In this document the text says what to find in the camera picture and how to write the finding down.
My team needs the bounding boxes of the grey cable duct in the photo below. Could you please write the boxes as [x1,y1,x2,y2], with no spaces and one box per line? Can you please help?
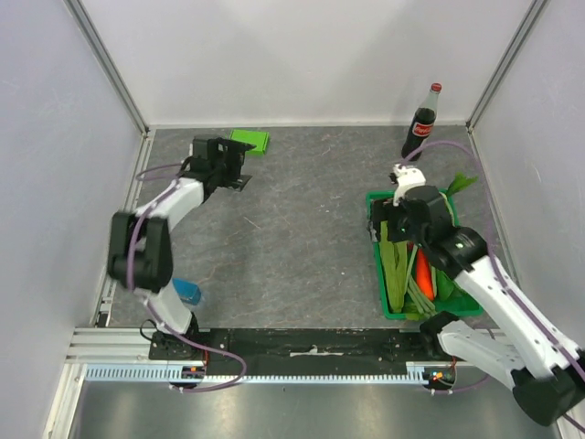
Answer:
[85,364,428,385]

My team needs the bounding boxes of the green long beans bundle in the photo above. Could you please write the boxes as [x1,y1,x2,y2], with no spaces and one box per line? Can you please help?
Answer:
[406,248,436,316]

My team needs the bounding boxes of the blue small box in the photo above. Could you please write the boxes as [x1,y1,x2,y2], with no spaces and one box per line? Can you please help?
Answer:
[172,278,202,306]

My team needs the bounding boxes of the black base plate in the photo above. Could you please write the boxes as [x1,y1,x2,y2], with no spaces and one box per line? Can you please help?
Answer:
[148,327,461,377]

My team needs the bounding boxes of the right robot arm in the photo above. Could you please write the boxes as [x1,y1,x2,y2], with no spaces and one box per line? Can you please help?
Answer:
[368,186,584,426]

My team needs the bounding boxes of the cola glass bottle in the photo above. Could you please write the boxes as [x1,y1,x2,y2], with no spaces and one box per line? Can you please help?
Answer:
[401,82,442,158]

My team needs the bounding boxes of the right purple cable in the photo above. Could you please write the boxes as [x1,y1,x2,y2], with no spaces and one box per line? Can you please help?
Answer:
[401,140,585,434]

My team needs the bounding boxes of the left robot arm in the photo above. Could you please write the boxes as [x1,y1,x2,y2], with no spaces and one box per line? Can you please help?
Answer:
[106,137,254,359]

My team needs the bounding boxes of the green paper box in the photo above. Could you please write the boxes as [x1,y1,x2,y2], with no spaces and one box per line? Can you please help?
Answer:
[229,129,270,156]

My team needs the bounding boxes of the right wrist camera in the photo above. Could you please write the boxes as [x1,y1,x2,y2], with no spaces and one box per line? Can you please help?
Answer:
[392,164,426,207]

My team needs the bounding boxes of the orange carrot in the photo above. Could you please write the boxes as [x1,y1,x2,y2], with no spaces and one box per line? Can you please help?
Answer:
[415,250,435,302]

